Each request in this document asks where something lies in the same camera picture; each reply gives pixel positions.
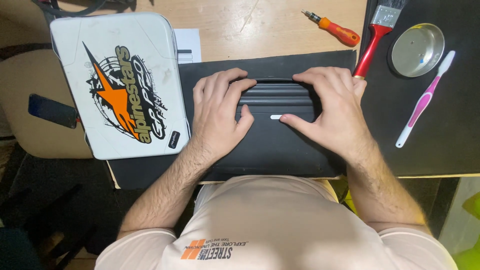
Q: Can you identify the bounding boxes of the large black table mat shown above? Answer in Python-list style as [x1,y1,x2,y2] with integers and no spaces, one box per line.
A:
[359,0,480,178]

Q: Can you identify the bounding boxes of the person's white t-shirt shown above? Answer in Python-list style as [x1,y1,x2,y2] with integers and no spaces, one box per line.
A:
[94,174,459,270]

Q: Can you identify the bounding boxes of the green plastic object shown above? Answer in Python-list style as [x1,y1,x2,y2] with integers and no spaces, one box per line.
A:
[451,190,480,270]

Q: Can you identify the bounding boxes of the white paper sheet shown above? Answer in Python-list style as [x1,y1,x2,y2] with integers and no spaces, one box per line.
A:
[173,28,203,65]

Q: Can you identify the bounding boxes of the person's right hand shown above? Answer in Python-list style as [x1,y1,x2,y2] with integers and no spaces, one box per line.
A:
[279,66,378,163]

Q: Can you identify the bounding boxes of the white laptop with orange sticker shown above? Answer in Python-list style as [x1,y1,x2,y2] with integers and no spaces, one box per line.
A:
[50,12,192,161]

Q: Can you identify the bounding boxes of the orange handled screwdriver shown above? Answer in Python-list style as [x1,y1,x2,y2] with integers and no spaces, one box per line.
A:
[302,9,361,47]

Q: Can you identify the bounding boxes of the dark smartphone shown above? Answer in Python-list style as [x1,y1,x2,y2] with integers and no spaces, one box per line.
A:
[28,93,79,130]

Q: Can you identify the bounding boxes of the black work mat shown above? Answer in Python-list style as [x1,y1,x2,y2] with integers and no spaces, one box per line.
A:
[107,50,358,190]

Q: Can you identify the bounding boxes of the round metal tin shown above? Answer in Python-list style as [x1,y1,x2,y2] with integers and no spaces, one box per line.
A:
[388,23,446,79]

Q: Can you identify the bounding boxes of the beige chair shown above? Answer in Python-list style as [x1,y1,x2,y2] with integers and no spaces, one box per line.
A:
[0,49,94,160]

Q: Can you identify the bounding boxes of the red handled paintbrush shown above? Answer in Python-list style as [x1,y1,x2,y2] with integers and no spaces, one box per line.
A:
[352,0,408,80]

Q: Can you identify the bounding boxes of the black cables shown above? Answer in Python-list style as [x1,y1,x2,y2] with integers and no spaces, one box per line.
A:
[32,0,136,19]

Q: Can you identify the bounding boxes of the pink and white toothbrush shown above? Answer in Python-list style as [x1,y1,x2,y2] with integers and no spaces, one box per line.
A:
[395,50,457,149]

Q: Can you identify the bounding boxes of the person's left hand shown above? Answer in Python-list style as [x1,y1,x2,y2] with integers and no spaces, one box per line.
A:
[186,68,258,169]

